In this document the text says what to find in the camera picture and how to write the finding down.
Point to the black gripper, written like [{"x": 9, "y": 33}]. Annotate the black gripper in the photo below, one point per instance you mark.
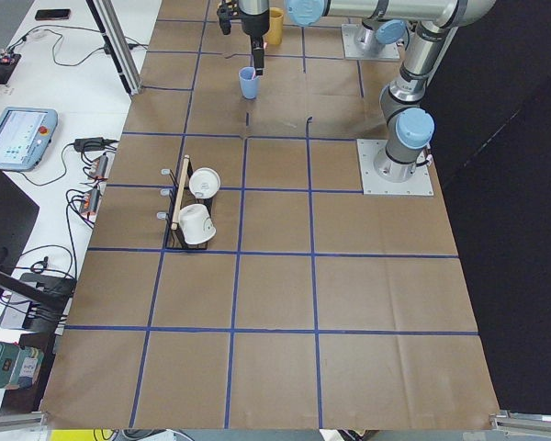
[{"x": 255, "y": 25}]

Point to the light blue plastic cup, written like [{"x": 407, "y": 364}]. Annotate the light blue plastic cup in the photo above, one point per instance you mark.
[{"x": 249, "y": 86}]

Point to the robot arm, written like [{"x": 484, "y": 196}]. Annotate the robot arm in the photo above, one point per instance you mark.
[
  {"x": 372, "y": 18},
  {"x": 411, "y": 128}
]

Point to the wooden bamboo cup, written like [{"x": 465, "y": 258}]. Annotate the wooden bamboo cup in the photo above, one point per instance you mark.
[{"x": 274, "y": 35}]

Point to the white mug showing base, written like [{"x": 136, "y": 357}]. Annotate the white mug showing base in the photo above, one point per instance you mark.
[{"x": 204, "y": 183}]

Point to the white mug with smiley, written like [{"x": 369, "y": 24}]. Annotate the white mug with smiley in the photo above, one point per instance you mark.
[{"x": 196, "y": 224}]

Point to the black power adapter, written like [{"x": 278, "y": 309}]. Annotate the black power adapter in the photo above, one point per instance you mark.
[{"x": 93, "y": 144}]

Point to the orange usb hub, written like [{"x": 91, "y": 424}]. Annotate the orange usb hub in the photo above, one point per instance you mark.
[
  {"x": 98, "y": 168},
  {"x": 90, "y": 202}
]

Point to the black smartphone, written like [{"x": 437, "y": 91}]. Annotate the black smartphone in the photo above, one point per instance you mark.
[{"x": 53, "y": 14}]

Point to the blue teach pendant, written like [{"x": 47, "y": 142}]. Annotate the blue teach pendant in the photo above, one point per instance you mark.
[{"x": 25, "y": 134}]

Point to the green box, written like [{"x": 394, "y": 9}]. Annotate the green box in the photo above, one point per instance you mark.
[{"x": 19, "y": 366}]

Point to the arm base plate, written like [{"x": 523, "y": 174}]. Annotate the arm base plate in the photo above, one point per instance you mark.
[
  {"x": 380, "y": 176},
  {"x": 360, "y": 43}
]

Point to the aluminium frame post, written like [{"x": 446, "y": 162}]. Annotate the aluminium frame post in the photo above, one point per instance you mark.
[{"x": 109, "y": 28}]

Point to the black wire mug rack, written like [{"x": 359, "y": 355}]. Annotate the black wire mug rack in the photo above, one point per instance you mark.
[{"x": 179, "y": 197}]

